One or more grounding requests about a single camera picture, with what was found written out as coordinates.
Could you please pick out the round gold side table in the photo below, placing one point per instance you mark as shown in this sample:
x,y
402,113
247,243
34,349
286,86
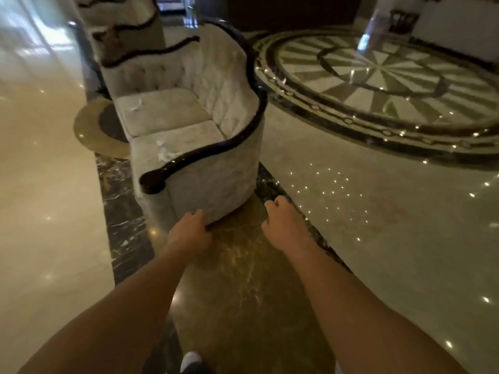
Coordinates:
x,y
99,127

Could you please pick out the white reception counter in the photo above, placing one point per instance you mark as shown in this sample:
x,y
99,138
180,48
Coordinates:
x,y
454,25

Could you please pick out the person's right fingers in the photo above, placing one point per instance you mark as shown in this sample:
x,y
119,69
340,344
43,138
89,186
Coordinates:
x,y
276,201

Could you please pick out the person's left forearm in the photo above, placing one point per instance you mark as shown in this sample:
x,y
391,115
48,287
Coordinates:
x,y
113,313

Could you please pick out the cream tufted armchair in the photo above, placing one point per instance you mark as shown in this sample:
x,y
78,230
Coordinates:
x,y
121,31

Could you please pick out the person's left fingers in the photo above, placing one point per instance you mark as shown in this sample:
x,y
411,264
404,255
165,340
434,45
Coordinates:
x,y
198,214

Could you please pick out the person's right forearm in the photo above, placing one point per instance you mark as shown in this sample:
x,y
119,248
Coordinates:
x,y
360,311

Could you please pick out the person's white shoe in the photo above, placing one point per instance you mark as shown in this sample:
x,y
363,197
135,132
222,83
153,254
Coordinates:
x,y
191,363

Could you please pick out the dark wooden cabinet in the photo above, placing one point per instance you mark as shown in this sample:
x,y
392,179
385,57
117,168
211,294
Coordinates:
x,y
288,11

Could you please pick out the person's right hand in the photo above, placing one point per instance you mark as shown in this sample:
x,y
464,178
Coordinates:
x,y
283,228

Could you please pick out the cream tufted two-seat sofa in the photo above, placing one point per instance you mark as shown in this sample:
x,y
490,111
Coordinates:
x,y
202,120

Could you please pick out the crumpled white tissue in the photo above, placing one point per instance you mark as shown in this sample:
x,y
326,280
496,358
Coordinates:
x,y
135,106
165,151

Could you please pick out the person's left hand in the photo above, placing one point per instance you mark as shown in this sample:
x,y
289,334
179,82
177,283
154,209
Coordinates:
x,y
190,234

